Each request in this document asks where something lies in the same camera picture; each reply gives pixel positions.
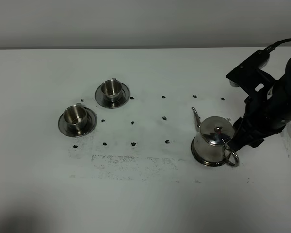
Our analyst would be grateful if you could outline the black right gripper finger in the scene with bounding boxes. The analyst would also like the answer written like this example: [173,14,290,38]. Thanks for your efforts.
[227,117,264,151]

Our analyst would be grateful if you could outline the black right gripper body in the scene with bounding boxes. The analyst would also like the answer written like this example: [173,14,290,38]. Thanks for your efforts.
[243,80,291,139]

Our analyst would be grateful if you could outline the stainless steel teapot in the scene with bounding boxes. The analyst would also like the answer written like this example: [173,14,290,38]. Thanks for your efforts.
[192,107,240,167]

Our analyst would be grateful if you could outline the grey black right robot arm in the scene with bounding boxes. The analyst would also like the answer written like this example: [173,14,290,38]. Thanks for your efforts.
[226,50,291,151]

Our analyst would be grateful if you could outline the steel teapot saucer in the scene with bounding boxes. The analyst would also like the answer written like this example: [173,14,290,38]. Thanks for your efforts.
[191,141,231,167]

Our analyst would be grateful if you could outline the far steel saucer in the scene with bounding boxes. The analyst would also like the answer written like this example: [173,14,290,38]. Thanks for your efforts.
[95,79,130,109]

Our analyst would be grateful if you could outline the far steel teacup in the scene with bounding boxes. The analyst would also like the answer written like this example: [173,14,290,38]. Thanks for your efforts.
[100,79,123,103]

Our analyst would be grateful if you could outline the steel teacup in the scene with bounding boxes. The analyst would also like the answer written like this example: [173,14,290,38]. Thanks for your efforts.
[63,103,88,131]
[100,79,123,103]

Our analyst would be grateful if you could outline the near steel saucer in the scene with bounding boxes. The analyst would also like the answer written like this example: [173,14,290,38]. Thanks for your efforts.
[58,105,97,137]

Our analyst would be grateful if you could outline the near steel teacup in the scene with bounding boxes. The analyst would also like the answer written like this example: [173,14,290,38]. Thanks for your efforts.
[63,103,88,131]

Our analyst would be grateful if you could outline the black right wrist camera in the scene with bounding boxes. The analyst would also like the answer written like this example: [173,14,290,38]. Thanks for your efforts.
[226,50,275,99]

